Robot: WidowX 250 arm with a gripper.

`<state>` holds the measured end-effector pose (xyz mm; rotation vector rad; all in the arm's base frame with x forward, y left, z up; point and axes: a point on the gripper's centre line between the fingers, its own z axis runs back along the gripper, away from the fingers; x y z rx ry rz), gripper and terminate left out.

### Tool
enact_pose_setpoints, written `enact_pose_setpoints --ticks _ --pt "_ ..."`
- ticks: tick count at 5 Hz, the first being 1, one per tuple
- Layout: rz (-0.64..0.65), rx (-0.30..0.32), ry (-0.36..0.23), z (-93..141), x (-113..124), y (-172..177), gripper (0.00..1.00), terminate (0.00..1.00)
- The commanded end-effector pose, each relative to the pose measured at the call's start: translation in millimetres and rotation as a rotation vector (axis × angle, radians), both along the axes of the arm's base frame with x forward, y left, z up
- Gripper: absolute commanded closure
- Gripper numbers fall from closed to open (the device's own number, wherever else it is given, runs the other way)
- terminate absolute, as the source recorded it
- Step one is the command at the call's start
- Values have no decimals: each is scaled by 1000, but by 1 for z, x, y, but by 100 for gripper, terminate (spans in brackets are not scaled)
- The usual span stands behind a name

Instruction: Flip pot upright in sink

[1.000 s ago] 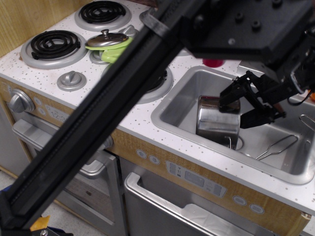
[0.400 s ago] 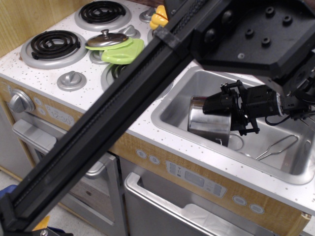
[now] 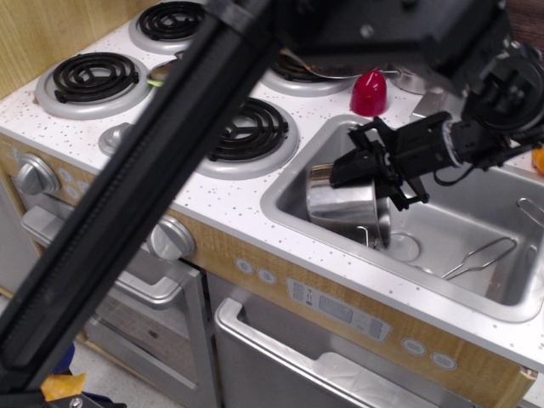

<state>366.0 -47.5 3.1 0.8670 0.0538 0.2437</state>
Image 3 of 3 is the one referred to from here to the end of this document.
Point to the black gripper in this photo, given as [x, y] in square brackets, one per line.
[396, 158]

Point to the small steel pot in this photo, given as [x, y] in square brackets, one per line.
[354, 212]

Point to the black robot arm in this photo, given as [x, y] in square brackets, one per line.
[461, 46]

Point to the silver toy sink basin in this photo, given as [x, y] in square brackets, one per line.
[430, 239]

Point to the small steel pot lid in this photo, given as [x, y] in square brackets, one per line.
[162, 71]

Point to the red toy cup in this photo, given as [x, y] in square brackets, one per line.
[369, 94]

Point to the steel saucepan on counter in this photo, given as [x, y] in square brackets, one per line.
[409, 81]

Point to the front right stove burner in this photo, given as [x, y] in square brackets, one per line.
[260, 139]

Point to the stove burner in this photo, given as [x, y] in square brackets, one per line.
[260, 139]
[167, 27]
[93, 86]
[290, 77]

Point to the back right stove burner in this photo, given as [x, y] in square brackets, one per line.
[290, 77]

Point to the orange toy fruit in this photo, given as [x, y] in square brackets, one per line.
[537, 160]

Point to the toy dishwasher door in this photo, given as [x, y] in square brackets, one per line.
[296, 364]

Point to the silver oven knob right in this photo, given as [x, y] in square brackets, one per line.
[170, 240]

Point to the silver oven knob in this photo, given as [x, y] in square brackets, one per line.
[35, 176]
[170, 240]

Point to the back left stove burner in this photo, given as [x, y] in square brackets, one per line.
[167, 27]

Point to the toy oven door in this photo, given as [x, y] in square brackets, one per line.
[154, 322]

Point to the silver stove knob front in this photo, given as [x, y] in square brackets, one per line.
[112, 137]

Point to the front left stove burner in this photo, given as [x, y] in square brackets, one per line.
[93, 86]

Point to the silver oven knob left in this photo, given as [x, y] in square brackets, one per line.
[35, 176]

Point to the yellow cloth on floor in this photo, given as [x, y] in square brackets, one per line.
[60, 386]

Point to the wire whisk utensil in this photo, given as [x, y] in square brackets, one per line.
[482, 257]

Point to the wire utensil handle right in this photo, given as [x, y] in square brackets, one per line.
[532, 209]

